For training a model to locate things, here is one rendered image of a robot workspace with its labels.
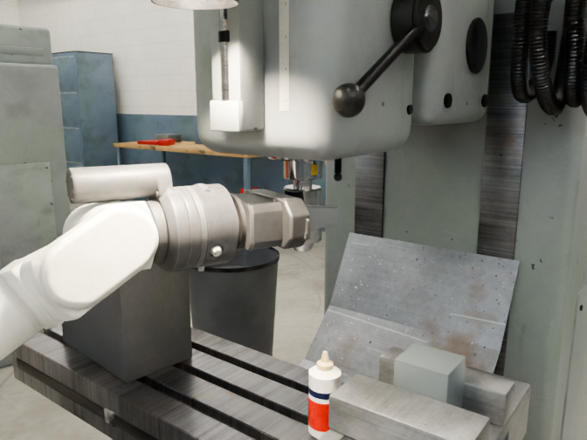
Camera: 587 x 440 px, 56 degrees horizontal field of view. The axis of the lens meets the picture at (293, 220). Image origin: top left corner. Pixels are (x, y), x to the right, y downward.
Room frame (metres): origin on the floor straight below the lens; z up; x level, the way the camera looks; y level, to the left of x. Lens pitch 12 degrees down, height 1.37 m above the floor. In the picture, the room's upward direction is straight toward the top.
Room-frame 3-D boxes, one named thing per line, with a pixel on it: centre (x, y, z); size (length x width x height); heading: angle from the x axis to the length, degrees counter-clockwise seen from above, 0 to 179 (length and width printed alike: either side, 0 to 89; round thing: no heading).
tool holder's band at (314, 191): (0.65, -0.01, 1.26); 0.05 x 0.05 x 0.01
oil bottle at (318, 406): (0.62, -0.04, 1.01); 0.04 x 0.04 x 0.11
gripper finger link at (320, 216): (0.62, -0.03, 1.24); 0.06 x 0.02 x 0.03; 123
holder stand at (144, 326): (0.86, 0.28, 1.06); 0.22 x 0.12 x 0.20; 46
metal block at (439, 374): (0.54, -0.15, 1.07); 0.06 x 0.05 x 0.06; 54
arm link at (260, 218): (0.60, 0.07, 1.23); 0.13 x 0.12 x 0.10; 33
